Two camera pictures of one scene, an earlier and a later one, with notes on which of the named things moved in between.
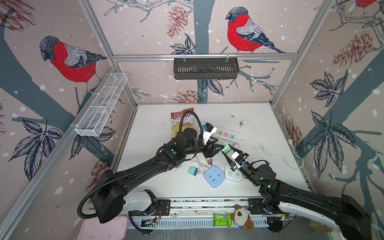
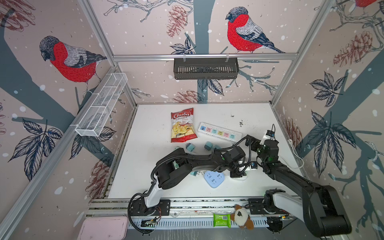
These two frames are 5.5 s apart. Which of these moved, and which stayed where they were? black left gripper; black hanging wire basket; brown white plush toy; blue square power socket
Moved: black left gripper
Stayed: blue square power socket; black hanging wire basket; brown white plush toy
